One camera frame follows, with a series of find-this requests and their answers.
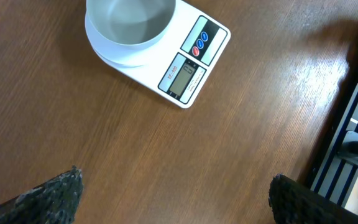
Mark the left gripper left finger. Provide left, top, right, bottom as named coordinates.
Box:
left=0, top=166, right=84, bottom=224

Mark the black metal frame rack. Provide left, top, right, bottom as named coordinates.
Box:
left=305, top=71, right=358, bottom=207

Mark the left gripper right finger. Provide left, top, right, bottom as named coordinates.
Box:
left=268, top=174, right=358, bottom=224

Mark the white round bowl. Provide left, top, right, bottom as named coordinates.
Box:
left=86, top=0, right=178, bottom=49

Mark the white digital kitchen scale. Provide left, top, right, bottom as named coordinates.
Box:
left=85, top=1, right=231, bottom=108

